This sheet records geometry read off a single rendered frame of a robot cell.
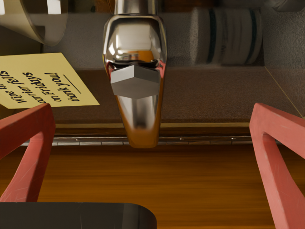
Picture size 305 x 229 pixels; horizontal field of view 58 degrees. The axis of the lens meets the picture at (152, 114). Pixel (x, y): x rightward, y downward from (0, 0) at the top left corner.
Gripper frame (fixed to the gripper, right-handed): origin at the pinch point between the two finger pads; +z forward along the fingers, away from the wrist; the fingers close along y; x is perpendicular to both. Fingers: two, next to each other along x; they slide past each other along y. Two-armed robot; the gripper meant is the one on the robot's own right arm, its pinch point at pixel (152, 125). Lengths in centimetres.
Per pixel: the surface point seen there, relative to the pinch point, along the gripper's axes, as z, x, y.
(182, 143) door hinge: 15.0, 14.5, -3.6
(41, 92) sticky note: 6.9, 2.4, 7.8
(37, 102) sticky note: 8.1, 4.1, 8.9
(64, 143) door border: 14.9, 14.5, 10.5
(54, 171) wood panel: 15.6, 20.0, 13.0
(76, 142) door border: 15.0, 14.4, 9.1
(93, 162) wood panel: 17.2, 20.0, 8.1
